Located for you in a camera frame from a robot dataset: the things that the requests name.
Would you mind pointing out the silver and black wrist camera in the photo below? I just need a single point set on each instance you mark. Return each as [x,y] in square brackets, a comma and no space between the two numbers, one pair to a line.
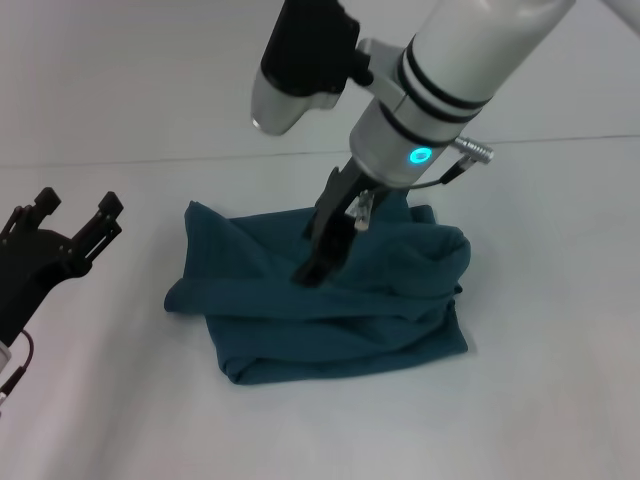
[305,60]

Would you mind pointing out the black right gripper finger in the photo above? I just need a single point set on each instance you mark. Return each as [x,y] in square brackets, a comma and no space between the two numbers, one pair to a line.
[337,264]
[312,275]

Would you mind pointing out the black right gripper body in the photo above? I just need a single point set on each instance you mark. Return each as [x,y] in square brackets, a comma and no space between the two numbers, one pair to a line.
[335,220]

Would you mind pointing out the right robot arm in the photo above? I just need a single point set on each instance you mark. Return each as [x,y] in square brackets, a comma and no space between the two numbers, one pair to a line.
[450,60]

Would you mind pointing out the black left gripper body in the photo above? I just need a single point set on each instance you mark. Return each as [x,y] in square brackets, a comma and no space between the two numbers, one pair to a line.
[30,265]

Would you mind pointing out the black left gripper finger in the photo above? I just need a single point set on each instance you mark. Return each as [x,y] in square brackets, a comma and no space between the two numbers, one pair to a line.
[107,215]
[45,201]

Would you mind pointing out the teal t-shirt with FREE print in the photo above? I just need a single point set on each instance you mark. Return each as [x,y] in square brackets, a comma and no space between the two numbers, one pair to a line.
[350,325]

